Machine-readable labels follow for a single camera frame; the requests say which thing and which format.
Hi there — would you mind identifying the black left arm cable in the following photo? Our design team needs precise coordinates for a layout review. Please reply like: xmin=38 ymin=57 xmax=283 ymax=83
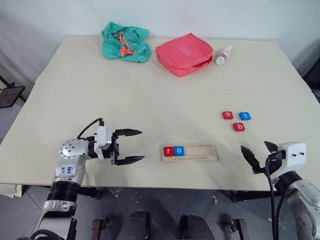
xmin=76 ymin=117 xmax=105 ymax=140

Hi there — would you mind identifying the wooden letter tray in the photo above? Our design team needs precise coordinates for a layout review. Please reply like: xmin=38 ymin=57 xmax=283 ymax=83
xmin=160 ymin=143 xmax=219 ymax=164

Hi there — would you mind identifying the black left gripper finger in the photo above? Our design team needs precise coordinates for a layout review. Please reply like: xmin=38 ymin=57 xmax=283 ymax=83
xmin=113 ymin=128 xmax=143 ymax=139
xmin=116 ymin=155 xmax=146 ymax=167

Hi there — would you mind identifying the rusty brown table foot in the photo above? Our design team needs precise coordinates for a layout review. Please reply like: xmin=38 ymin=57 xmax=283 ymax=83
xmin=218 ymin=216 xmax=249 ymax=240
xmin=91 ymin=216 xmax=111 ymax=240

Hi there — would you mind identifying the black metal stand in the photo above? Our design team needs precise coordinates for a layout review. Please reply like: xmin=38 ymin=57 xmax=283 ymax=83
xmin=0 ymin=74 xmax=27 ymax=110

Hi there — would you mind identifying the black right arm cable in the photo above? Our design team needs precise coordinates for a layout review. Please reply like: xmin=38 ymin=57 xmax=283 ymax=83
xmin=264 ymin=149 xmax=287 ymax=240

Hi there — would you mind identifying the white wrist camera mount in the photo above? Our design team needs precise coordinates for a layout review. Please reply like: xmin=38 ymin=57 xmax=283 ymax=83
xmin=274 ymin=141 xmax=307 ymax=181
xmin=94 ymin=125 xmax=116 ymax=161

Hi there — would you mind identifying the orange drawstring cord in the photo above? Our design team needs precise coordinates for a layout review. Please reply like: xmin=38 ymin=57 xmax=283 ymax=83
xmin=116 ymin=33 xmax=136 ymax=58

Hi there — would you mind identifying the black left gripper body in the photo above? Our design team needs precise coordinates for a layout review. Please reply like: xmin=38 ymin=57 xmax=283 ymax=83
xmin=109 ymin=129 xmax=121 ymax=166

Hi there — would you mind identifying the black table frame bar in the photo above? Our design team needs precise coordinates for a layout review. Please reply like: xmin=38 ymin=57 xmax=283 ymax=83
xmin=229 ymin=190 xmax=276 ymax=203
xmin=76 ymin=186 xmax=104 ymax=200

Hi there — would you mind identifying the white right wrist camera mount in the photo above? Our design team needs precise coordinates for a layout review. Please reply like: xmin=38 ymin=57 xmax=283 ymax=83
xmin=274 ymin=141 xmax=307 ymax=181

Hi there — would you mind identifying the dark rounded shape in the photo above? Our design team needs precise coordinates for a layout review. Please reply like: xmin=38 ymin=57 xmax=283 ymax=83
xmin=121 ymin=210 xmax=149 ymax=240

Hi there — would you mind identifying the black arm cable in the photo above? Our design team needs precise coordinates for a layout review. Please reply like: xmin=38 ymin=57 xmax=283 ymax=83
xmin=76 ymin=117 xmax=105 ymax=140
xmin=264 ymin=149 xmax=287 ymax=240

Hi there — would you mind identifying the pink zippered pouch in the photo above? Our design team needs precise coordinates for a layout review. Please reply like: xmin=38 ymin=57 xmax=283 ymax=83
xmin=155 ymin=32 xmax=215 ymax=78

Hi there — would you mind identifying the green cloth drawstring bag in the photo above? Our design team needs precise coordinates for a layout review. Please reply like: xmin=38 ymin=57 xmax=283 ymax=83
xmin=100 ymin=21 xmax=152 ymax=64

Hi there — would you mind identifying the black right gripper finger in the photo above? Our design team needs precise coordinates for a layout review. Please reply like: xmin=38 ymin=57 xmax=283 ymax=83
xmin=263 ymin=140 xmax=279 ymax=154
xmin=240 ymin=145 xmax=263 ymax=174

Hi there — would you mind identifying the small white pink bottle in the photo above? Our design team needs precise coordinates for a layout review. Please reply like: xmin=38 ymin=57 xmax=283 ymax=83
xmin=215 ymin=45 xmax=233 ymax=66

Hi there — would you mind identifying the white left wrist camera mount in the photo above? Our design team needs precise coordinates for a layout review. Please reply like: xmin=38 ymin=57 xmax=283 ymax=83
xmin=94 ymin=125 xmax=116 ymax=161

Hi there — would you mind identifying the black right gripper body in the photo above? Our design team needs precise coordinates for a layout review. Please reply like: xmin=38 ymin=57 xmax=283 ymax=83
xmin=252 ymin=149 xmax=286 ymax=175

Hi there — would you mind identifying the white box under table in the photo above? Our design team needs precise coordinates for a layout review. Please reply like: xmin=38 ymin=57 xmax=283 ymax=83
xmin=0 ymin=183 xmax=24 ymax=199

